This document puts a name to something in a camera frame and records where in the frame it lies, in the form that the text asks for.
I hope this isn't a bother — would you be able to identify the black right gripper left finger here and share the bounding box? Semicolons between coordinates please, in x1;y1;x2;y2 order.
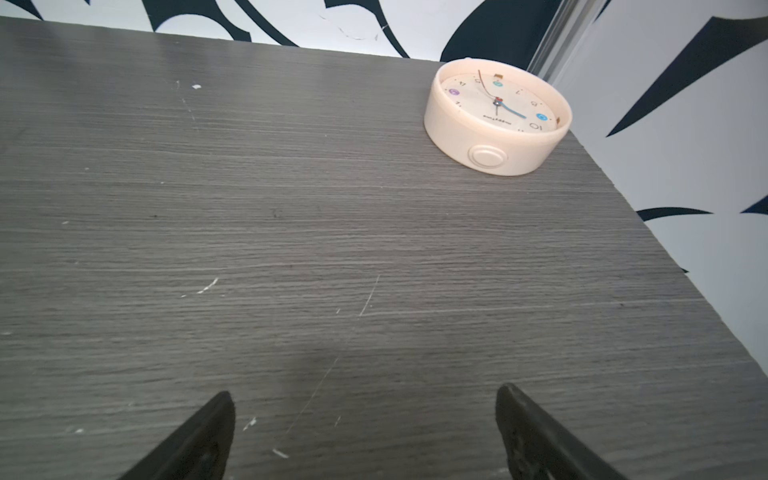
119;391;236;480

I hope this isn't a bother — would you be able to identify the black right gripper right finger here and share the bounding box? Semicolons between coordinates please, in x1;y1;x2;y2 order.
495;383;624;479

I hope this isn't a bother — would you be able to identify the round cream alarm clock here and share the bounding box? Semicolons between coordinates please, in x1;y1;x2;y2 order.
424;58;573;177

